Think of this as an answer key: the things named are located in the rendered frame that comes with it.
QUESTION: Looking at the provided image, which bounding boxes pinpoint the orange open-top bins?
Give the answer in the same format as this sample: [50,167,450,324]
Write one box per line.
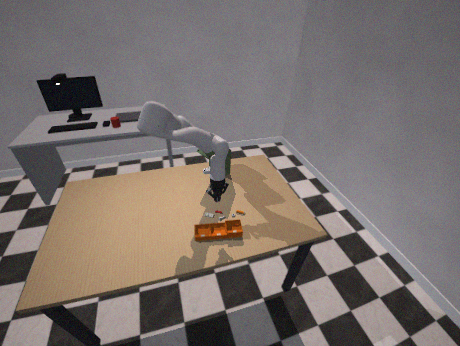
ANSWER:
[194,219,243,241]

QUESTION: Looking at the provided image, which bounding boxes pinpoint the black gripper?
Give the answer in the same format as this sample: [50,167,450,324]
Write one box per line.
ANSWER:
[206,178,229,203]

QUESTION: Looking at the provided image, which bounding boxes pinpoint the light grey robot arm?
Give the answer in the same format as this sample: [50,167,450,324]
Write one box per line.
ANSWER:
[137,101,229,181]

